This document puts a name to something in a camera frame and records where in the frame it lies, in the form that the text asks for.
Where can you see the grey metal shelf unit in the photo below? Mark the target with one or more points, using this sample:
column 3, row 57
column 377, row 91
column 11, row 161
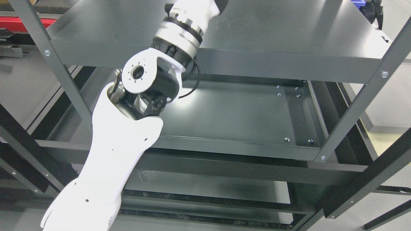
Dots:
column 246, row 92

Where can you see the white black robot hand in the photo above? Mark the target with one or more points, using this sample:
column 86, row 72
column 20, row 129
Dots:
column 196, row 8

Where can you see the black metal shelf rack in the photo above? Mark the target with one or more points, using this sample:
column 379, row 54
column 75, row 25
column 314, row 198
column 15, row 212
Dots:
column 315, row 187

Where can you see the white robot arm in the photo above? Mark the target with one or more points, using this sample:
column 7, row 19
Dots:
column 126, row 122

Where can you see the blue plastic crate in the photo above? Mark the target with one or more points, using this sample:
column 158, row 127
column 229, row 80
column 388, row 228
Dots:
column 359, row 3

